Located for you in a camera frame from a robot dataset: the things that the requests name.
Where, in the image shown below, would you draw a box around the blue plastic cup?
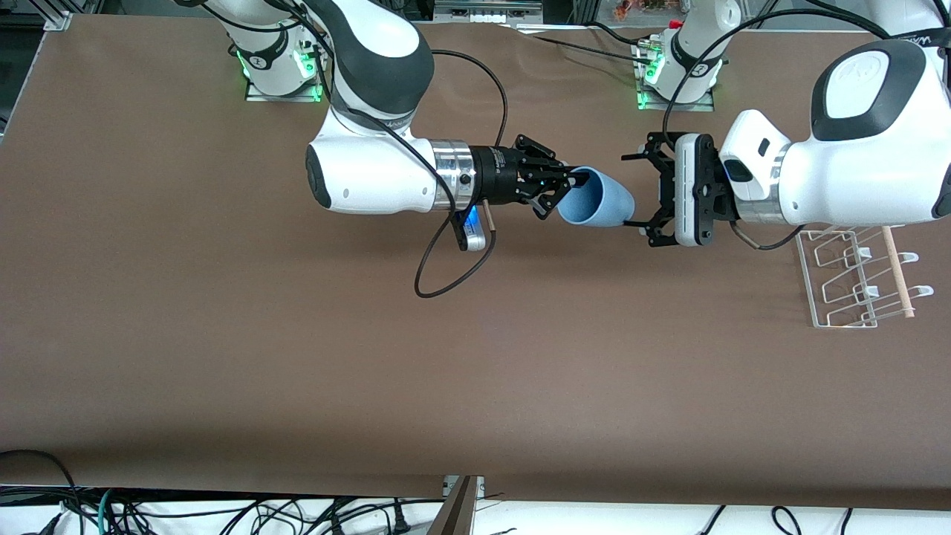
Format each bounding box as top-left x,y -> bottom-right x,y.
556,166 -> 637,230

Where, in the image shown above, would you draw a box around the brown table cover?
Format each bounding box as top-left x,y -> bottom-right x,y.
0,13 -> 951,513

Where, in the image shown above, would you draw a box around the brown table leg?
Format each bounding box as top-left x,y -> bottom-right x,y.
426,476 -> 478,535

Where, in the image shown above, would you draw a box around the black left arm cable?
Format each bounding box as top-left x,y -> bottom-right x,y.
660,0 -> 894,134

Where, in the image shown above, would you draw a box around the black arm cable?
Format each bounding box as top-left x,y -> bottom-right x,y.
413,49 -> 510,299
660,0 -> 894,134

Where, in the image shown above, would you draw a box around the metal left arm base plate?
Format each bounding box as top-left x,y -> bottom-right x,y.
635,41 -> 716,113

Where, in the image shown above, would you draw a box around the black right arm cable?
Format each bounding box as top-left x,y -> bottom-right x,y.
413,49 -> 510,299

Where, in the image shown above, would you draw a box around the long black table cable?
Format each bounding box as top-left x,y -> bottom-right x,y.
529,34 -> 660,63

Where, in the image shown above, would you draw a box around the short black table cable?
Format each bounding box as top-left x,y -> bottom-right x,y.
589,21 -> 649,50

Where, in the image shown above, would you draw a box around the aluminium frame with white connector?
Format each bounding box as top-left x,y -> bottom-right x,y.
433,0 -> 545,25

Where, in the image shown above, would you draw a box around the white wire cup rack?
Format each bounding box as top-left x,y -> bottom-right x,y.
796,226 -> 935,330

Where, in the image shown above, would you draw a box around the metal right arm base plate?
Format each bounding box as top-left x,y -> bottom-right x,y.
244,43 -> 326,104

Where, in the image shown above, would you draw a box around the metal table edge bracket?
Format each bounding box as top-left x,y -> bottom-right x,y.
443,475 -> 487,500

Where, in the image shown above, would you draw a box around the black floor cable tangle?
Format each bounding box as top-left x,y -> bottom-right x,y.
111,496 -> 447,535

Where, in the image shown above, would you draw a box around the teal floor cable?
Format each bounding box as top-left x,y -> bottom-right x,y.
95,488 -> 121,535

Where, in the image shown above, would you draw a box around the black looped floor cable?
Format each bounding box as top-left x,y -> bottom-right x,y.
0,449 -> 78,515

